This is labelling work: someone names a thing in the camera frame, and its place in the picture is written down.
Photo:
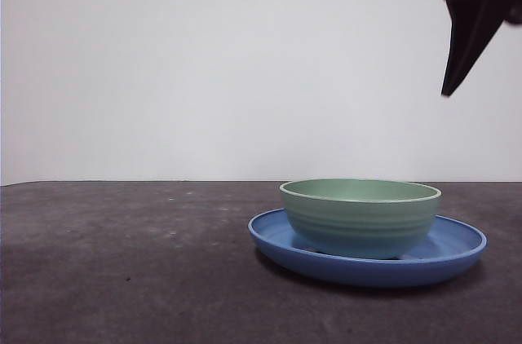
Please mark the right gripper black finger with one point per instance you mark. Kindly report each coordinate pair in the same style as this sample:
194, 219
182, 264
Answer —
469, 34

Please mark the green ribbed bowl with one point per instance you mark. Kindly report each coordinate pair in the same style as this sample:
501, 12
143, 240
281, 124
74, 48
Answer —
359, 217

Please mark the blue round plate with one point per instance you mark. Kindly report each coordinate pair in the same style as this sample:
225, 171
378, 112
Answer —
367, 272

